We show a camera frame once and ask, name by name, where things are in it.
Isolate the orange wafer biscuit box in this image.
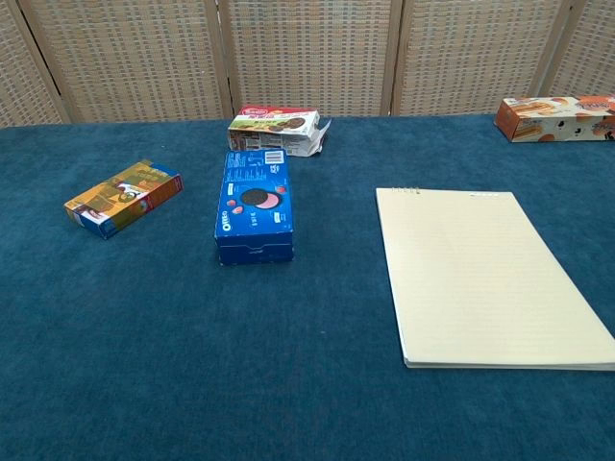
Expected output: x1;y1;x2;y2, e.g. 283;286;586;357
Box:
494;94;615;144

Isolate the white and red cookie box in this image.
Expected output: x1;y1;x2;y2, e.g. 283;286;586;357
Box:
227;105;332;158

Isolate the dark blue table cloth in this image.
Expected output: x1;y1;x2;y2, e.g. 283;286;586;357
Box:
0;113;615;461

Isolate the yellow orange snack box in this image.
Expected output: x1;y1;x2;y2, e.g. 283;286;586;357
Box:
63;159;185;240

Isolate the woven wooden folding screen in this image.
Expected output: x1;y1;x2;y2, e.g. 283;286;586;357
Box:
0;0;615;129

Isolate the blue Oreo cookie box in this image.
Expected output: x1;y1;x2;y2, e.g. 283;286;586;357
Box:
213;148;295;267

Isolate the cream paper notepad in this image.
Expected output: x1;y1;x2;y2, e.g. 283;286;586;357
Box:
375;185;615;372

